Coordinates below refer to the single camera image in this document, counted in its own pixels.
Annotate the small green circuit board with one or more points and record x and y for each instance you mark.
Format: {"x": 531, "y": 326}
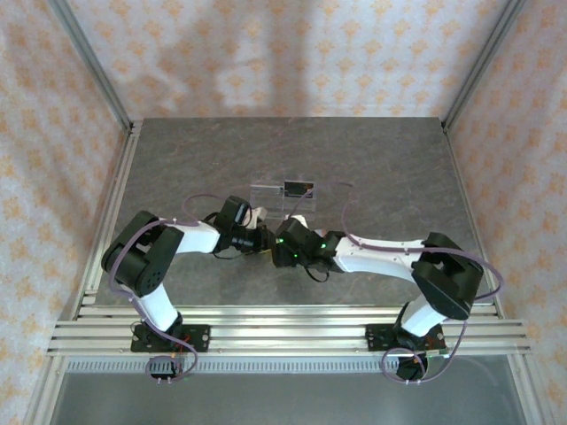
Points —
{"x": 436, "y": 353}

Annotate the silver VIP card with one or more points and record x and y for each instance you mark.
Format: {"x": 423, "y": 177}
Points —
{"x": 268, "y": 186}

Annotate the right aluminium side rail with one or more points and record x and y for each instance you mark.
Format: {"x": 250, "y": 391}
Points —
{"x": 461, "y": 186}

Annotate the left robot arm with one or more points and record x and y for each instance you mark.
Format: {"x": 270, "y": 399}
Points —
{"x": 195, "y": 241}

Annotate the black VIP card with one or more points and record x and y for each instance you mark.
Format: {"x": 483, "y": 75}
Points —
{"x": 297, "y": 188}

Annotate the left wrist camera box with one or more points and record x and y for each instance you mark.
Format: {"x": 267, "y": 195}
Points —
{"x": 259, "y": 214}

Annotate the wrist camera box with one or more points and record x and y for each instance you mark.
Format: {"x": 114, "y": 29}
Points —
{"x": 299, "y": 219}
{"x": 259, "y": 214}

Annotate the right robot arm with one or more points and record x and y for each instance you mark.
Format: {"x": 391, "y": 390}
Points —
{"x": 376, "y": 259}

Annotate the left aluminium frame post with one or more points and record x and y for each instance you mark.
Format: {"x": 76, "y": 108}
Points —
{"x": 90, "y": 59}

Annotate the aluminium side rail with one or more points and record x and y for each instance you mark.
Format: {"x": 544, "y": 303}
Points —
{"x": 461, "y": 186}
{"x": 116, "y": 186}

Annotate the grey metal panel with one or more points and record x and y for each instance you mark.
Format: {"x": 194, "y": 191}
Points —
{"x": 288, "y": 398}

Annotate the black connector box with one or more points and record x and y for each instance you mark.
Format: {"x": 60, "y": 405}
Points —
{"x": 159, "y": 367}
{"x": 409, "y": 369}

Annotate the right aluminium frame post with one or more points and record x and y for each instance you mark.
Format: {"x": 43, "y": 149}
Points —
{"x": 483, "y": 59}

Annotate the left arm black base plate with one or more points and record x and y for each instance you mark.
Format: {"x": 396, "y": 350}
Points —
{"x": 199, "y": 338}

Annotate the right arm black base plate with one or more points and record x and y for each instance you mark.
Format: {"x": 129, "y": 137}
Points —
{"x": 376, "y": 338}

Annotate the aluminium mounting rail beam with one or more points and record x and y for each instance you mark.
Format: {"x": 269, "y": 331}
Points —
{"x": 288, "y": 336}

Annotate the clear acrylic card holder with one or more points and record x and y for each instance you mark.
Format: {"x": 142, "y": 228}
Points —
{"x": 270, "y": 203}

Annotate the aluminium table edge rail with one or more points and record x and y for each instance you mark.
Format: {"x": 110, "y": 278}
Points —
{"x": 288, "y": 312}

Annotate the left aluminium side rail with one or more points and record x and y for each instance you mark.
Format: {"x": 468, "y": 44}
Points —
{"x": 116, "y": 186}

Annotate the aluminium frame post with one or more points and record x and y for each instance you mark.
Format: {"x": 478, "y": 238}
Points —
{"x": 90, "y": 59}
{"x": 483, "y": 59}

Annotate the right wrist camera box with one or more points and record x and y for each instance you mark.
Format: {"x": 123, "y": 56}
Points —
{"x": 299, "y": 219}

